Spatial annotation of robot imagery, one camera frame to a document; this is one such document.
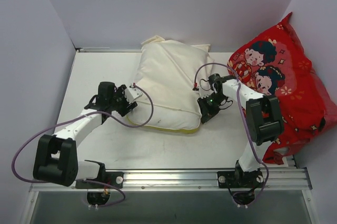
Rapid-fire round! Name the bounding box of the red cartoon print bag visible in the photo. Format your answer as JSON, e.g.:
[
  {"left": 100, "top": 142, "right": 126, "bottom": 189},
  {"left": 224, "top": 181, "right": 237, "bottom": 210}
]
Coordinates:
[{"left": 227, "top": 13, "right": 336, "bottom": 164}]

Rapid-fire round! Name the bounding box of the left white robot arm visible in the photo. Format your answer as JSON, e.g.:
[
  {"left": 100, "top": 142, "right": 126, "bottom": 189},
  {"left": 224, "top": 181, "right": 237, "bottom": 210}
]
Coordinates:
[{"left": 33, "top": 82, "right": 142, "bottom": 188}]

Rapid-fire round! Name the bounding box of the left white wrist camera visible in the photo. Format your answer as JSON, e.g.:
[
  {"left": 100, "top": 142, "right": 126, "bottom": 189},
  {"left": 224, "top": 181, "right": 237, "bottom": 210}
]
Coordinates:
[{"left": 124, "top": 86, "right": 143, "bottom": 103}]

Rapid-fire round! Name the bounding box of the white pillow yellow edge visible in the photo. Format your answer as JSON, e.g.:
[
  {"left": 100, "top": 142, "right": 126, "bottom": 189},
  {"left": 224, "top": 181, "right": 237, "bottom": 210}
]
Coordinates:
[{"left": 127, "top": 102, "right": 201, "bottom": 134}]

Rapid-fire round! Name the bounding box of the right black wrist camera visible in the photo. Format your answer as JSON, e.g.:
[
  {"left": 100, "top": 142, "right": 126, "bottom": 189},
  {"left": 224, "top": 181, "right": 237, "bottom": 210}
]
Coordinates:
[{"left": 208, "top": 73, "right": 222, "bottom": 89}]

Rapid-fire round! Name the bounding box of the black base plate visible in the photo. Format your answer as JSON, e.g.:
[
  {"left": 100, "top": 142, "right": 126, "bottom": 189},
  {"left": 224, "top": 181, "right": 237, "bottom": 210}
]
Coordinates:
[
  {"left": 217, "top": 170, "right": 264, "bottom": 189},
  {"left": 75, "top": 171, "right": 124, "bottom": 189}
]

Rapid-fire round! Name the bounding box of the purple cable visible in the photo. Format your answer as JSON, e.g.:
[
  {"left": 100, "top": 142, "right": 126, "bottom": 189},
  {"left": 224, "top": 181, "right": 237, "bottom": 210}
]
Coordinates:
[
  {"left": 11, "top": 83, "right": 155, "bottom": 207},
  {"left": 193, "top": 62, "right": 270, "bottom": 207}
]

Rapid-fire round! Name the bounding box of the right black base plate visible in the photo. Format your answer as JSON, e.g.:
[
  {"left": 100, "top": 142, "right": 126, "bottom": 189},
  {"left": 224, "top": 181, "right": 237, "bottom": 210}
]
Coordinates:
[{"left": 217, "top": 170, "right": 264, "bottom": 189}]

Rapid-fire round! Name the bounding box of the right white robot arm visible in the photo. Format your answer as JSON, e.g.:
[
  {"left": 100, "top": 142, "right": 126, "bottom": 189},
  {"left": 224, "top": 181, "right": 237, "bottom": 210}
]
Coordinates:
[{"left": 197, "top": 74, "right": 284, "bottom": 187}]

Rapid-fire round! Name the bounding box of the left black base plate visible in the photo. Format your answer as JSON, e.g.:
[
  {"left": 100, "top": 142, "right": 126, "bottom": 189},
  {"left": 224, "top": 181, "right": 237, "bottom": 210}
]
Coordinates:
[{"left": 75, "top": 171, "right": 124, "bottom": 189}]

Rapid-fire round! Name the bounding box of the aluminium mounting rail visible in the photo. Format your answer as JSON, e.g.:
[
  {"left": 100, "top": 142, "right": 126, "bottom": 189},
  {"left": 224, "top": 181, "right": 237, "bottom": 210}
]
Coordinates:
[{"left": 28, "top": 167, "right": 313, "bottom": 192}]

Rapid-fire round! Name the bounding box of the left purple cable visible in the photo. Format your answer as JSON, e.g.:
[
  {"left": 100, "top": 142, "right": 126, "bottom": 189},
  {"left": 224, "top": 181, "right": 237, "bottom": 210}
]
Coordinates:
[{"left": 11, "top": 83, "right": 155, "bottom": 207}]

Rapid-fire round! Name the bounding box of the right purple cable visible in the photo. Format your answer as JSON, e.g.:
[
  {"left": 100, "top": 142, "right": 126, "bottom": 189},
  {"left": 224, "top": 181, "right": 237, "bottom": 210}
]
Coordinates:
[{"left": 193, "top": 62, "right": 270, "bottom": 207}]

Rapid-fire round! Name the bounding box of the cream pillowcase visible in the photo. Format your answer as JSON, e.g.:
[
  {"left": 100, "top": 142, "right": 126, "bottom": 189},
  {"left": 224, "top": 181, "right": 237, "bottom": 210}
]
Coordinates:
[{"left": 134, "top": 35, "right": 213, "bottom": 115}]

